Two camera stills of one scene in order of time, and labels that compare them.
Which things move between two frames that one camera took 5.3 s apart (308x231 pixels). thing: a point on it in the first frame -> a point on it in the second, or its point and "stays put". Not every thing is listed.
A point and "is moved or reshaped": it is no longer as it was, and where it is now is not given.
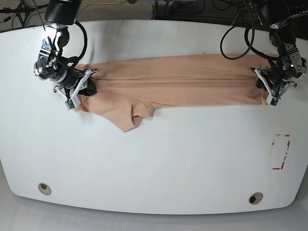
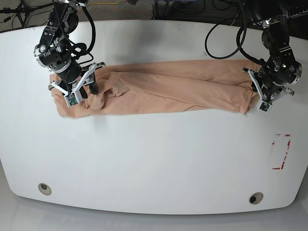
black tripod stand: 22,12 stays put
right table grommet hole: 255,198 stays put
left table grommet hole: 44,188 stays put
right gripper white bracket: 261,83 -> 264,105
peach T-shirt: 128,89 is moved or reshaped
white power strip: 300,14 stays put
